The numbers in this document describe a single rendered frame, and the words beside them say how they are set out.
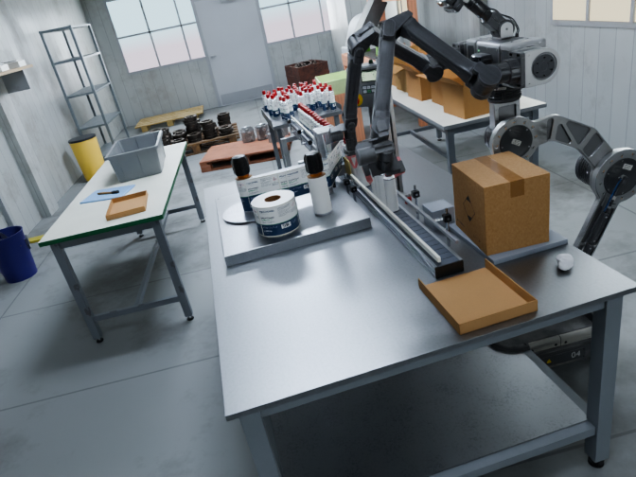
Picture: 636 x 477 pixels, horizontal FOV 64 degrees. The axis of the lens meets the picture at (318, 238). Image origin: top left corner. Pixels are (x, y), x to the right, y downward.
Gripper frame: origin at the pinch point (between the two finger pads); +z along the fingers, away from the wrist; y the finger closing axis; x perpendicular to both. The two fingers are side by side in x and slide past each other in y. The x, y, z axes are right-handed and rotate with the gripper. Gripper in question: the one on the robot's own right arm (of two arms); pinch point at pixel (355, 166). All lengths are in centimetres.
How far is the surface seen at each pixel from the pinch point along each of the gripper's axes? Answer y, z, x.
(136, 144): -220, 10, -129
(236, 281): 46, 20, -69
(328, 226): 28.8, 14.5, -23.5
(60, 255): -78, 36, -173
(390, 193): 32.6, 4.8, 5.6
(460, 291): 97, 18, 5
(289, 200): 22.0, 0.1, -37.7
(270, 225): 24, 9, -49
